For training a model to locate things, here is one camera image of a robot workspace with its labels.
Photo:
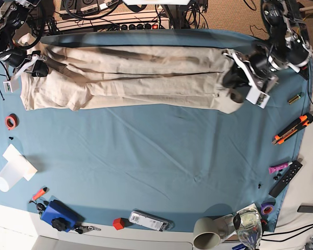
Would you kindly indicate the purple tape roll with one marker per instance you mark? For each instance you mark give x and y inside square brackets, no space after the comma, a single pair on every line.
[267,208]

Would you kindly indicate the orange black utility knife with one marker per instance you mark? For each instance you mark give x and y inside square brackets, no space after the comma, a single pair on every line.
[294,127]

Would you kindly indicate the translucent plastic cup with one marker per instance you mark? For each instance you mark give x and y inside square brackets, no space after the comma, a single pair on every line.
[9,176]

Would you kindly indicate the white paper sheet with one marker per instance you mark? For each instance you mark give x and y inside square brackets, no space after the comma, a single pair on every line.
[13,155]

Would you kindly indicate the orange small screwdriver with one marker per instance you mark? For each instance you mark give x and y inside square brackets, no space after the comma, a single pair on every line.
[39,194]

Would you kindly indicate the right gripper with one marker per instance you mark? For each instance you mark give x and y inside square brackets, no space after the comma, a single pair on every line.
[18,58]

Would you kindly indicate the black keys with clip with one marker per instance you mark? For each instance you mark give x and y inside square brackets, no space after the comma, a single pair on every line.
[85,229]

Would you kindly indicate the blue table cloth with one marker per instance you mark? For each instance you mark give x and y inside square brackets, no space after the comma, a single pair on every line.
[178,163]

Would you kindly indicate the black power strip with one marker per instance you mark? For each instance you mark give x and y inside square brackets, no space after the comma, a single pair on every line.
[145,26]

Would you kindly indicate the blue box with knob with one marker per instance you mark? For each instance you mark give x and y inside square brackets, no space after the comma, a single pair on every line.
[59,216]

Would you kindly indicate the red cube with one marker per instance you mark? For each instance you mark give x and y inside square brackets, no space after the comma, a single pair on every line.
[119,223]

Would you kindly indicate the black remote control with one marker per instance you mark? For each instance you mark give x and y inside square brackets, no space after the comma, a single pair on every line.
[284,181]

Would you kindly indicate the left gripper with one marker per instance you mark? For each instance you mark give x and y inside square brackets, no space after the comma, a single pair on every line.
[235,77]

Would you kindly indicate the red tape roll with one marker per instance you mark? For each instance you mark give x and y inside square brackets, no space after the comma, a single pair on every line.
[11,121]

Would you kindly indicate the clear plastic packaged item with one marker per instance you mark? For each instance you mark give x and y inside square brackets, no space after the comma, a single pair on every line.
[150,221]

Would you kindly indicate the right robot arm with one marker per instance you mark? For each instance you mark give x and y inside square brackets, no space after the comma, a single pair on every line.
[13,15]

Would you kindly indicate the gold AA battery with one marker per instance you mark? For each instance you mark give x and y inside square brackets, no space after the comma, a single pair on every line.
[294,98]

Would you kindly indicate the grey-green mug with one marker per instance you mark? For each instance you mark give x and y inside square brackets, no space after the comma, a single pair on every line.
[208,233]

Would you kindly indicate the beige T-shirt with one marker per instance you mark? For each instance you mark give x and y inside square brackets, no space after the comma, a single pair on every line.
[115,76]

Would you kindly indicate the purple glue tube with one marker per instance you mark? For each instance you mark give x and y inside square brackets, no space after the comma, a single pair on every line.
[279,167]

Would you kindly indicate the wine glass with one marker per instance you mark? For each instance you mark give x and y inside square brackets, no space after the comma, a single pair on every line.
[248,227]

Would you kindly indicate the dark grey power adapter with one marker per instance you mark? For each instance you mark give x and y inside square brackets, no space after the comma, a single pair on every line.
[305,209]

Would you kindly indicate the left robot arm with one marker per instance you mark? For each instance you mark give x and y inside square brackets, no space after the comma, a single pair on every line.
[287,46]

